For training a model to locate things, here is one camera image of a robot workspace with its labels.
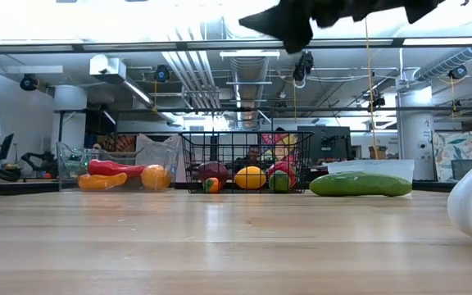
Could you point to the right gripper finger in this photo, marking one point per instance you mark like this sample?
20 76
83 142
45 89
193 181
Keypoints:
289 24

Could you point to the glossy red round fruit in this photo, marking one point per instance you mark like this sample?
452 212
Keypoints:
282 166

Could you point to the yellow lemon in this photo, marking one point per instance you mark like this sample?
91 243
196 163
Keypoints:
250 177

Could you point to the green lime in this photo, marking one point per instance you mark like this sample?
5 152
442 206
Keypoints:
279 182

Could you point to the dark red fruit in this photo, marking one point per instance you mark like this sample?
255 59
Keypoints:
212 171

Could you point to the green cucumber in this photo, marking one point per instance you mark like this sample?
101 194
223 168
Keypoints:
359 184

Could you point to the small orange-red leafy fruit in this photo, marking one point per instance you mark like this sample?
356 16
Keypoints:
211 185

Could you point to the orange bumpy vegetable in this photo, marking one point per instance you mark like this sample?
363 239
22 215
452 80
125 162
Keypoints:
155 177

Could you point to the long red pepper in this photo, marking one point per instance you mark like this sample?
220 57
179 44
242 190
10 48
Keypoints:
113 168

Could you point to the long orange pepper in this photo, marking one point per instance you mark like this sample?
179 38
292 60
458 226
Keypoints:
102 181

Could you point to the white ceiling light bar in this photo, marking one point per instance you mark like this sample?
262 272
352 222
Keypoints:
249 53

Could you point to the colourful painting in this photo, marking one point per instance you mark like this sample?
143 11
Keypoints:
285 141

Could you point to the dark grey monitor back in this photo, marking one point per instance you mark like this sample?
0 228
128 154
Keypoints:
330 143

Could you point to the person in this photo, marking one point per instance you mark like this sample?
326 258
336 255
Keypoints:
96 146
253 155

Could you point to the white pillar with number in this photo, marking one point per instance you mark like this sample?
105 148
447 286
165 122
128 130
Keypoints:
416 135

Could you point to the cardboard box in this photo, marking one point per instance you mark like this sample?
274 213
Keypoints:
377 152

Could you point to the small clear plastic container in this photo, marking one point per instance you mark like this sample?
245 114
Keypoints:
371 166

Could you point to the leaf patterned panel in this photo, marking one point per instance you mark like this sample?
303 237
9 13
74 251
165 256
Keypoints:
457 155

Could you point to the white ceiling unit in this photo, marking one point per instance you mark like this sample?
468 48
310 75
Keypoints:
107 67

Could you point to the plain white pillar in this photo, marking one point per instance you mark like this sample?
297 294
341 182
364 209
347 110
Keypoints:
70 123

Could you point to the large clear plastic bin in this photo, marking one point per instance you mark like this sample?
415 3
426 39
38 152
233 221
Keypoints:
70 164

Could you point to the black tilted monitor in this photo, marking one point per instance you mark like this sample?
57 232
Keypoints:
6 145

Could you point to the silver ceiling duct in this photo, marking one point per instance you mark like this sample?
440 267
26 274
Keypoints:
249 73

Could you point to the ribbed silver duct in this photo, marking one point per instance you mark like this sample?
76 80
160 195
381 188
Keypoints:
449 62

